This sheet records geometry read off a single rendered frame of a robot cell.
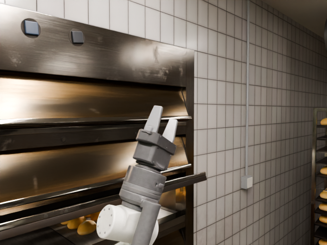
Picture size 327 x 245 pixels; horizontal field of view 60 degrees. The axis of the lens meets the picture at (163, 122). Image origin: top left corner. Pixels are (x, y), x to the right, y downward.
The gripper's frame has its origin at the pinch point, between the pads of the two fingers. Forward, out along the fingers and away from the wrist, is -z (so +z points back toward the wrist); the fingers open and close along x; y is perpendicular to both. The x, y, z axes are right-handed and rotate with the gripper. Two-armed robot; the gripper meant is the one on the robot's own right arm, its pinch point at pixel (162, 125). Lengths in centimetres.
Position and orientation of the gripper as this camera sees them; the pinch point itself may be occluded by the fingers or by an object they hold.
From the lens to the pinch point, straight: 65.3
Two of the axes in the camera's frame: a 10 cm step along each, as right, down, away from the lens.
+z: -3.0, 9.3, -2.3
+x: -4.4, -3.5, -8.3
